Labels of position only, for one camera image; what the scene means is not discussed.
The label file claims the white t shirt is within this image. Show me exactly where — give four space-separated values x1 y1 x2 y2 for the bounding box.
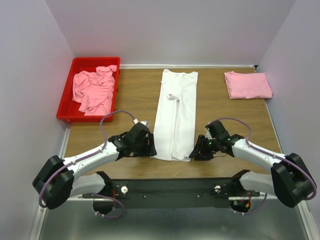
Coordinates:
153 69 198 162

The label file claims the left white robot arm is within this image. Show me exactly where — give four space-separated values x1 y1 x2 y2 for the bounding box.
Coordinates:
32 121 157 210

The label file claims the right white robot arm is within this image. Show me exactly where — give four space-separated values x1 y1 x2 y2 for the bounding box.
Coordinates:
189 119 317 208

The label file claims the folded pink t shirt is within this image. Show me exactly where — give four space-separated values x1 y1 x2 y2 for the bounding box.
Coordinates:
224 71 273 100

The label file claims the crumpled pink t shirt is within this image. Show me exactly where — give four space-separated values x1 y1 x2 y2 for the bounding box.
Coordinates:
72 65 118 116

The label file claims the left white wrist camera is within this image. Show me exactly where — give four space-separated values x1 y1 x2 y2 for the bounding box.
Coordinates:
133 118 150 128

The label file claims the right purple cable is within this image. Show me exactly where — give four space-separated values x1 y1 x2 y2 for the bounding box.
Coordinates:
204 117 318 216

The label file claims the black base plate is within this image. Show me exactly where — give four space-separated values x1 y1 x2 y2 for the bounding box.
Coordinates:
82 177 261 211

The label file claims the aluminium frame rail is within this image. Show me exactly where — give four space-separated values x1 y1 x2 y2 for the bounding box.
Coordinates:
28 127 313 240

